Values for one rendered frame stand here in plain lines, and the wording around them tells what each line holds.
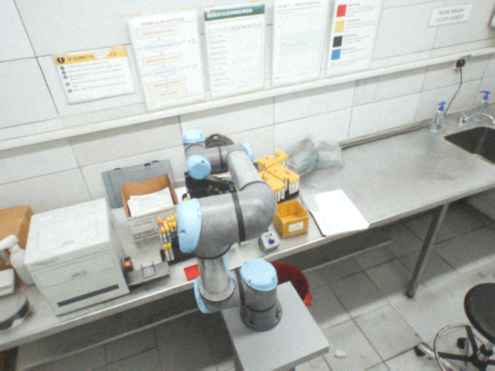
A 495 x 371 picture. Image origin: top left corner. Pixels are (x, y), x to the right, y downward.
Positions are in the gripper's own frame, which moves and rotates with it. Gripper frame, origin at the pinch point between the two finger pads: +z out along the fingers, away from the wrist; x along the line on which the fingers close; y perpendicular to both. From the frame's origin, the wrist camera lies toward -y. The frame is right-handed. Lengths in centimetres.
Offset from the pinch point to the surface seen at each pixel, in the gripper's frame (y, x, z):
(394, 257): -139, -27, 112
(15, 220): 78, -35, 6
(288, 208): -40.2, -9.1, 18.4
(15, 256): 76, -13, 9
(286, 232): -33.1, 3.4, 20.7
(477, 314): -98, 56, 47
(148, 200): 23, -43, 18
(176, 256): 16.5, -2.6, 22.4
